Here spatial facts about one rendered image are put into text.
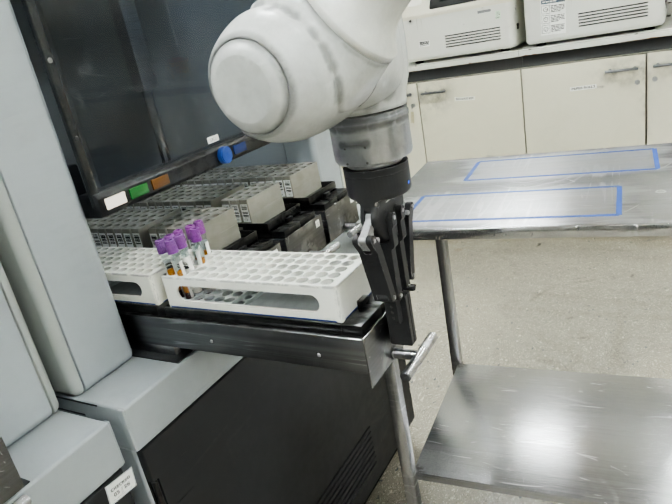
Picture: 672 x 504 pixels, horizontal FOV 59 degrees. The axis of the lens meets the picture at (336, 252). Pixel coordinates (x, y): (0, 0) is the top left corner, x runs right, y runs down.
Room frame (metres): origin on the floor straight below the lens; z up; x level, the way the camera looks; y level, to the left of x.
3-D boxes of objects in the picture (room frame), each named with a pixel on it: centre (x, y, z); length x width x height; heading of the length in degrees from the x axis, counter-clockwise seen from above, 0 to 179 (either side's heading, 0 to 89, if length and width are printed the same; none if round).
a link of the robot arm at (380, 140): (0.67, -0.06, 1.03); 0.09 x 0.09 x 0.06
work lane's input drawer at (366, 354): (0.85, 0.22, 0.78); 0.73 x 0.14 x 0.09; 57
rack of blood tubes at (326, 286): (0.77, 0.11, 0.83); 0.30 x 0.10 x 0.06; 58
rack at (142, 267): (0.94, 0.37, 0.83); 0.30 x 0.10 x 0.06; 57
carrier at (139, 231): (1.09, 0.32, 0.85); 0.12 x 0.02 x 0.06; 148
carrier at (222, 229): (1.02, 0.21, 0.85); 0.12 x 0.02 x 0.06; 148
